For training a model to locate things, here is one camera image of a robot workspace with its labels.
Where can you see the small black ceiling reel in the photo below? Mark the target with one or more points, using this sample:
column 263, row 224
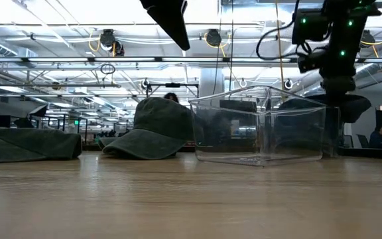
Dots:
column 145, row 84
column 288, row 84

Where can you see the blue denim cap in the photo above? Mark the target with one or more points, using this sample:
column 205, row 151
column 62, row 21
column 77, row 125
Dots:
column 353, row 106

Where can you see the person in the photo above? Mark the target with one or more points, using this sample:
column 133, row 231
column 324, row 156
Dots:
column 379, row 137
column 171, row 98

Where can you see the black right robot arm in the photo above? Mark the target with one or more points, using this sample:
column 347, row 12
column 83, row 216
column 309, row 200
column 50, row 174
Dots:
column 343, row 33

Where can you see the black computer monitor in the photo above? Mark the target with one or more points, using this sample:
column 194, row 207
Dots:
column 380, row 119

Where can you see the tall clear plastic container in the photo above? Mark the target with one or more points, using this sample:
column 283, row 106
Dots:
column 333, row 132

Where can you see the black background rig frame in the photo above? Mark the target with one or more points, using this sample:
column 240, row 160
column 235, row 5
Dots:
column 172, row 85

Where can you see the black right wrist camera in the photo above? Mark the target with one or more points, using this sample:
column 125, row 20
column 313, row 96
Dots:
column 312, row 61

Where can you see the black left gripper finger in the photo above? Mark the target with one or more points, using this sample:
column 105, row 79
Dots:
column 169, row 20

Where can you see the silver ventilation duct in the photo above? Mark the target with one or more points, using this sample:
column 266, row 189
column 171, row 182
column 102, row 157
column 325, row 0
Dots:
column 365, row 69

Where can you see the clear square plastic bin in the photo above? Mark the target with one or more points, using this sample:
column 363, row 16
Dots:
column 257, row 139

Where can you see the black office chair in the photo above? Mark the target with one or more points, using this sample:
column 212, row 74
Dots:
column 363, row 141

